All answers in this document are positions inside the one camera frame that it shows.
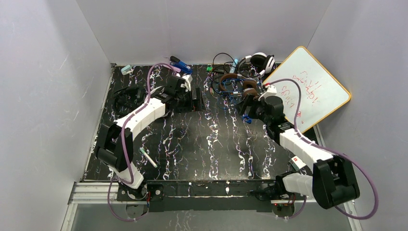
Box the brown headphones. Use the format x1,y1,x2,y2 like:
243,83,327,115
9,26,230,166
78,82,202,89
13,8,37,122
218,73,260,98

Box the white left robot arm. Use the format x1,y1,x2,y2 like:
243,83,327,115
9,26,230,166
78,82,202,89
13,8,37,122
94,75,204,189

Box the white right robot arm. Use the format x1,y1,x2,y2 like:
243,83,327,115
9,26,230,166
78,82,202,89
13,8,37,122
236,95,360,209

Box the black and white headphones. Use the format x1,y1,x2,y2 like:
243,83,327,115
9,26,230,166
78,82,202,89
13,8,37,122
236,52,277,81

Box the blue stapler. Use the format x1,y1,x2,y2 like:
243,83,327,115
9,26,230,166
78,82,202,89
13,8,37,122
169,56,192,75

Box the light blue small gadget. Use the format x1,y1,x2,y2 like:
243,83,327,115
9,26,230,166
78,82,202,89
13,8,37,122
230,59,239,74

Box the white marker pen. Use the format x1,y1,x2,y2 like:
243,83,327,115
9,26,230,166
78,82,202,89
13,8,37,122
139,148,158,168

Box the white box with red label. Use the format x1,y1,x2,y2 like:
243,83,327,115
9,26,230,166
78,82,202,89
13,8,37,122
289,156,306,171

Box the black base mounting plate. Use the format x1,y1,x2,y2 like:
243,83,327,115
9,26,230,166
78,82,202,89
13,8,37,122
116,180,303,217

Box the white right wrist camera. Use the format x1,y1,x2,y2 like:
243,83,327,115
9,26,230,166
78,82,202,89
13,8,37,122
258,83,277,101

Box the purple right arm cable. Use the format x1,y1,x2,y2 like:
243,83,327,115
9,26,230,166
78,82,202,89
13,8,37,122
264,78,380,220

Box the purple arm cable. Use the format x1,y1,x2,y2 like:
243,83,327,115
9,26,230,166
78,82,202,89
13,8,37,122
106,63,178,222
264,78,380,220

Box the loose black audio cable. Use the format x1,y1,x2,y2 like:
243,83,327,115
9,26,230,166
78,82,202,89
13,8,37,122
210,52,238,77

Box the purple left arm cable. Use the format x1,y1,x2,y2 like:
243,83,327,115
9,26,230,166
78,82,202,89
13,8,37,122
106,63,178,222

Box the whiteboard with orange frame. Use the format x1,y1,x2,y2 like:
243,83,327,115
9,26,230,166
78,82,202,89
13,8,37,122
264,46,351,132

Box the aluminium frame rail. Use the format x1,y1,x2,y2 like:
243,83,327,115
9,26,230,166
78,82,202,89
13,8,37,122
67,181,355,205

